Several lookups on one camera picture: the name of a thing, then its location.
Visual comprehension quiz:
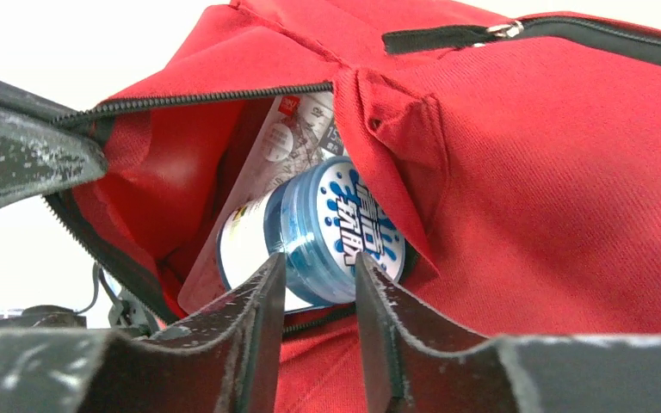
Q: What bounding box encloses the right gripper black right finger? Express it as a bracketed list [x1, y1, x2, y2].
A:
[355, 254, 661, 412]

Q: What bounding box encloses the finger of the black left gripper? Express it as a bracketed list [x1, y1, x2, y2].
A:
[0, 81, 108, 208]

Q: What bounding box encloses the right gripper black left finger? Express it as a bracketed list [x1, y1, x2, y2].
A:
[0, 253, 286, 412]

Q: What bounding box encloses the red student backpack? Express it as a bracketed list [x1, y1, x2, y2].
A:
[47, 1, 661, 412]

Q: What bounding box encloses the white blister pack item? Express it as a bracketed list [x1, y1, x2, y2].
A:
[178, 92, 346, 312]

